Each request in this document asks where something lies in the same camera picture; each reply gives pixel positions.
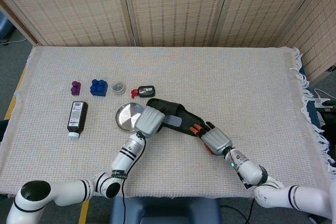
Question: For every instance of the left black grey robot hand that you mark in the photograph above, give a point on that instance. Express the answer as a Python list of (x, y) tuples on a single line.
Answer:
[(149, 121)]

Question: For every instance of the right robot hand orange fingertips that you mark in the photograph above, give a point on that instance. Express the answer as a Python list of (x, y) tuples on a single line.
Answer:
[(216, 141)]

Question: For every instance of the black slipper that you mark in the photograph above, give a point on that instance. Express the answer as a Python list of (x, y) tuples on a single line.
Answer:
[(189, 119)]

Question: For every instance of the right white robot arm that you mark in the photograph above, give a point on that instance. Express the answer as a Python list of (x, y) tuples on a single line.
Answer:
[(275, 187)]

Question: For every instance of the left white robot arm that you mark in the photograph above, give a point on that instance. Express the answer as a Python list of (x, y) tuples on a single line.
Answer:
[(78, 187)]

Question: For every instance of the round steel plate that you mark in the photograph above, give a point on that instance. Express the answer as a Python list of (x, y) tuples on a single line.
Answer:
[(126, 117)]

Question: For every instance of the black bottle with red cap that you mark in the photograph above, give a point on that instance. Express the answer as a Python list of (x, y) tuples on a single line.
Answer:
[(145, 91)]

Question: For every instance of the small clear round jar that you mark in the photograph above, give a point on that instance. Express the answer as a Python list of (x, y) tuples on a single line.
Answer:
[(118, 88)]

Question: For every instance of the white woven table cloth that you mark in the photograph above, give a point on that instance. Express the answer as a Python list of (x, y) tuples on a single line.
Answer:
[(183, 72)]

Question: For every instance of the blue toy block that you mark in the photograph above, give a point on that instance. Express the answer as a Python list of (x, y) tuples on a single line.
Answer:
[(98, 88)]

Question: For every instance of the brown bottle with white cap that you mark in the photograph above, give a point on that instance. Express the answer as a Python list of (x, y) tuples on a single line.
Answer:
[(77, 115)]

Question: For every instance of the purple toy block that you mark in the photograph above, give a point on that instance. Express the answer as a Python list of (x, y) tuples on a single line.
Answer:
[(75, 89)]

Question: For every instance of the black box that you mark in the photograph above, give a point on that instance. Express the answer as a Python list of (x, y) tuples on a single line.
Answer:
[(328, 119)]

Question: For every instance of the white power strip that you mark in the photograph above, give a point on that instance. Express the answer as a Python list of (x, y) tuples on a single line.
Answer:
[(324, 101)]

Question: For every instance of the beige woven folding screen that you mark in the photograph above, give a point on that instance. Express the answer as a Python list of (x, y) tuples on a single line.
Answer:
[(178, 6)]

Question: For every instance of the blue round object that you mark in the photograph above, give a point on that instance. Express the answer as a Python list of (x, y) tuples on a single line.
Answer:
[(4, 26)]

